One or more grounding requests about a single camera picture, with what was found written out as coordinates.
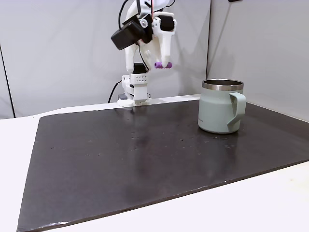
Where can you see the black wall-mounted object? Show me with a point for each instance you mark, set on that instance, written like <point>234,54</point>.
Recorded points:
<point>235,0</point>

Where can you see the purple pen grip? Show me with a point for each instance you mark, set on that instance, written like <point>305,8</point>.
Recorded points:
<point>158,65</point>

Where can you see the black table mat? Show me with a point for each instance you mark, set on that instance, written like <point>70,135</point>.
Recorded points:
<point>96,181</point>

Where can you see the pale green metal mug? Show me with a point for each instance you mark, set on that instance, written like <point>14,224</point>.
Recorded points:
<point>214,111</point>

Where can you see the small grey block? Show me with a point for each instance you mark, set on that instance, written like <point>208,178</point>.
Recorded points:
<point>123,97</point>

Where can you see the black camera box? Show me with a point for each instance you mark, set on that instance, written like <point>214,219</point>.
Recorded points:
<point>126,35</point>

